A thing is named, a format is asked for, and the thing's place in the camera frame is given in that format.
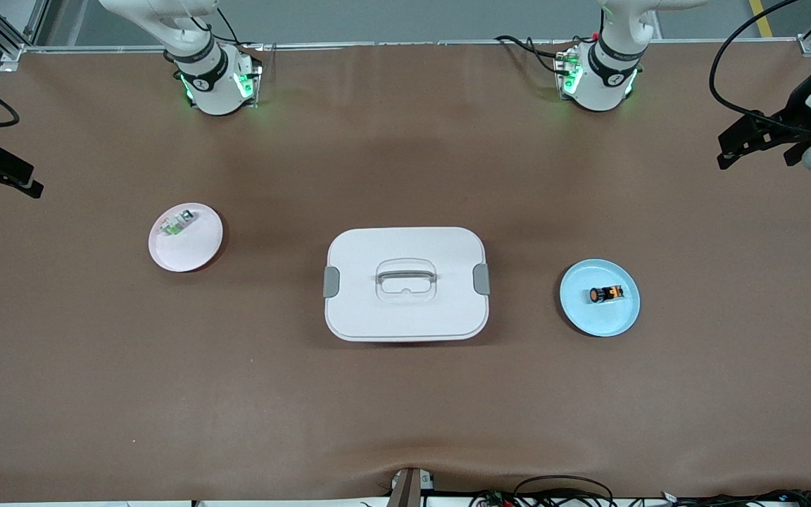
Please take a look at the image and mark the pink round plate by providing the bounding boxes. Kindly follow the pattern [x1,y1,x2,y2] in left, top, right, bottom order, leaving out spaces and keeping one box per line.
[148,203,224,273]

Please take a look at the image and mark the yellow floor tape strip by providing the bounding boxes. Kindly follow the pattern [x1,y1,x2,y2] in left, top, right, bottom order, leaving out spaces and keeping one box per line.
[749,0,777,37]

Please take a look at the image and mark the black base power cable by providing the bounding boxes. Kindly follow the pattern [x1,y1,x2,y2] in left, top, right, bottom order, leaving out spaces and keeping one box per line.
[215,7,265,75]
[495,34,579,75]

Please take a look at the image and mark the grey box lid handle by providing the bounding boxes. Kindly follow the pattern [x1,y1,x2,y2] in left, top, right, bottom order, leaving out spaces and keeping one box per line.
[375,265,439,285]

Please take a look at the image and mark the aluminium table frame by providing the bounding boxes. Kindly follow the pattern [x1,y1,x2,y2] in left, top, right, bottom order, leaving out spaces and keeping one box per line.
[0,0,811,71]

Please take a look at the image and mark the light blue round plate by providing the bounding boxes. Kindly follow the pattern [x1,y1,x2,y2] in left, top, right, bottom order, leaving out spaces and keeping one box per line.
[559,258,641,338]

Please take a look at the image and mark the green push-button switch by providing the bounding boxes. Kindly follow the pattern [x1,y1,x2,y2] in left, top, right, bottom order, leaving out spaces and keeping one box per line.
[159,208,196,237]

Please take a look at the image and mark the white lidded storage box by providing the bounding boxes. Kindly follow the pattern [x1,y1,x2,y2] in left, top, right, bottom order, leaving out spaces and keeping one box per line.
[324,226,491,344]

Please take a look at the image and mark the metal mounting post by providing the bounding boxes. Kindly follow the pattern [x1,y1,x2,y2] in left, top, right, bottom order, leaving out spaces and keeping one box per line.
[388,468,436,507]

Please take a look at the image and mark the brown table cover sheet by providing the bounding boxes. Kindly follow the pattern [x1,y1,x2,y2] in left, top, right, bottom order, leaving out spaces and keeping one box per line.
[0,41,811,502]

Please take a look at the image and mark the black cable loop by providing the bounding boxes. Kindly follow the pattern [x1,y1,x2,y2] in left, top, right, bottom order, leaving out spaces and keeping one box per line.
[515,475,614,507]

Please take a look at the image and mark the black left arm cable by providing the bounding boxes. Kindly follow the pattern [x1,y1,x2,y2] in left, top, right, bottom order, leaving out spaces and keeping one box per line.
[710,0,811,131]

